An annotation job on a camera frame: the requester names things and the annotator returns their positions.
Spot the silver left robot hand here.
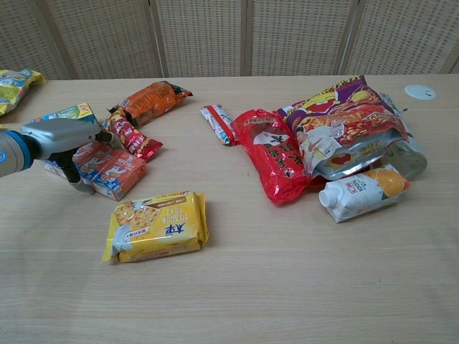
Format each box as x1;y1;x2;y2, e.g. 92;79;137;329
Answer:
20;118;121;196

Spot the orange and blue snack box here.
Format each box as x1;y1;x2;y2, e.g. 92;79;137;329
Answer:
42;140;147;202

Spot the red snack tube packet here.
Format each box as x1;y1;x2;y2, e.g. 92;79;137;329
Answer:
103;108;164;163

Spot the blue and green snack box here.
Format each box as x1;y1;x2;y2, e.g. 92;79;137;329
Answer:
30;102;102;127

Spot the yellow green snack bag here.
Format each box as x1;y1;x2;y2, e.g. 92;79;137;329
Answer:
0;68;47;117

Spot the orange biscuit packet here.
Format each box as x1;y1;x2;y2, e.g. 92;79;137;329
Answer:
106;81;194;128

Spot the yellow cracker packet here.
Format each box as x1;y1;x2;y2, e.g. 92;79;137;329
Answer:
101;191;210;264

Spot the small red white wafer packet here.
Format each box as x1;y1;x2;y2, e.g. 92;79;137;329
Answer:
199;104;238;147

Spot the beige perforated folding screen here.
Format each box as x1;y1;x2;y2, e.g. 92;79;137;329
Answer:
0;0;459;80

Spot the red rice cracker bag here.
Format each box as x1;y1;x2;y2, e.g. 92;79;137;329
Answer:
230;109;313;206

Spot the purple yellow large snack bag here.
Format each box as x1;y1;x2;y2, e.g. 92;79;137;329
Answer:
276;74;410;151

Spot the white orange juice carton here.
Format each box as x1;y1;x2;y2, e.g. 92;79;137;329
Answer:
318;163;412;224

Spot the silver foil bag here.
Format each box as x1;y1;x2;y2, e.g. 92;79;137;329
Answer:
379;92;428;181

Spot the white round cable grommet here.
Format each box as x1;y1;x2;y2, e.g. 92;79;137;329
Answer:
404;85;437;100

